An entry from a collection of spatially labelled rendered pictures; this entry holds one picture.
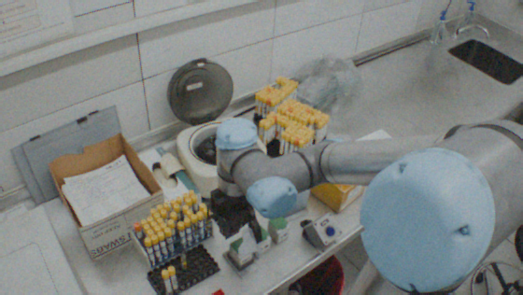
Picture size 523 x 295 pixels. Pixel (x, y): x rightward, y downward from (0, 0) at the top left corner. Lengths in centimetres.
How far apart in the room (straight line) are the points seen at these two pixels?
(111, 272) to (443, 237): 92
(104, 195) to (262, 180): 64
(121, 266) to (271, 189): 59
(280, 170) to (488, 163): 40
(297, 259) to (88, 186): 64
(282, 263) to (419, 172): 81
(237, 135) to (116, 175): 62
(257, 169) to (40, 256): 44
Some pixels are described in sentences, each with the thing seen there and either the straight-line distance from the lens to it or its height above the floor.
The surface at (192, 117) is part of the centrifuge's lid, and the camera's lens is 135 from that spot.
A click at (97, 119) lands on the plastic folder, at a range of 127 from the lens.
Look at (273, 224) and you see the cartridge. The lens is 110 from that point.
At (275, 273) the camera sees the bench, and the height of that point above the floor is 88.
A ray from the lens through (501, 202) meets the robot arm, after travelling 36.
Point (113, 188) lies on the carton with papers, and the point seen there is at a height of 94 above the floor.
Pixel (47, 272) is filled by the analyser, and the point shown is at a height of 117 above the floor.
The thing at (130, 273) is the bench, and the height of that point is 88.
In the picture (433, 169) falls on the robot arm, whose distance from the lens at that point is 33.
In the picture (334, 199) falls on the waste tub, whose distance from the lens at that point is 121.
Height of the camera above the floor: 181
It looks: 41 degrees down
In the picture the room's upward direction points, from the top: 4 degrees clockwise
